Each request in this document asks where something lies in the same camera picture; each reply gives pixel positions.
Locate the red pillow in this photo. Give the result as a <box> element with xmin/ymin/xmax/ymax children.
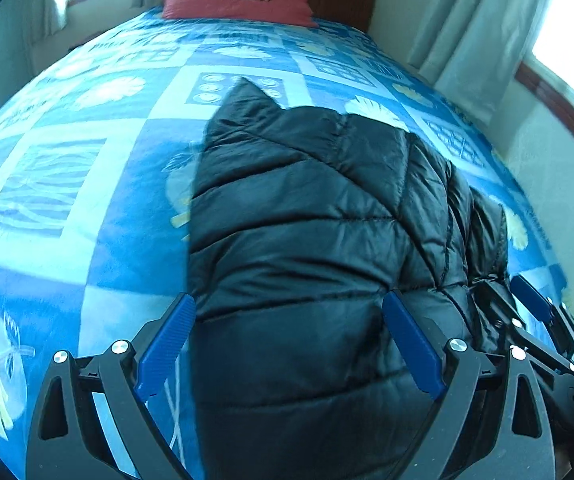
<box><xmin>162</xmin><ymin>0</ymin><xmax>318</xmax><ymax>27</ymax></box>

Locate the window with wooden frame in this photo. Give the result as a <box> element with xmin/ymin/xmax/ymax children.
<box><xmin>514</xmin><ymin>0</ymin><xmax>574</xmax><ymax>163</ymax></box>

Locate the black puffer jacket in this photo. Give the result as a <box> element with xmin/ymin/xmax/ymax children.
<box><xmin>187</xmin><ymin>77</ymin><xmax>512</xmax><ymax>480</ymax></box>

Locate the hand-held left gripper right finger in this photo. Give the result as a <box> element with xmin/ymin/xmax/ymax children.
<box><xmin>383</xmin><ymin>290</ymin><xmax>558</xmax><ymax>480</ymax></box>

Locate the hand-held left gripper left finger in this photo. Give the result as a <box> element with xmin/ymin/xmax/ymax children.
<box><xmin>26</xmin><ymin>292</ymin><xmax>196</xmax><ymax>480</ymax></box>

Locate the blue patterned bed sheet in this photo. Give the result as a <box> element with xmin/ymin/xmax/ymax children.
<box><xmin>0</xmin><ymin>4</ymin><xmax>574</xmax><ymax>480</ymax></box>

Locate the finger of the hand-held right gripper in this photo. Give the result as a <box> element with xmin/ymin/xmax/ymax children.
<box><xmin>474</xmin><ymin>280</ymin><xmax>574</xmax><ymax>377</ymax></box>
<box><xmin>510</xmin><ymin>275</ymin><xmax>574</xmax><ymax>358</ymax></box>

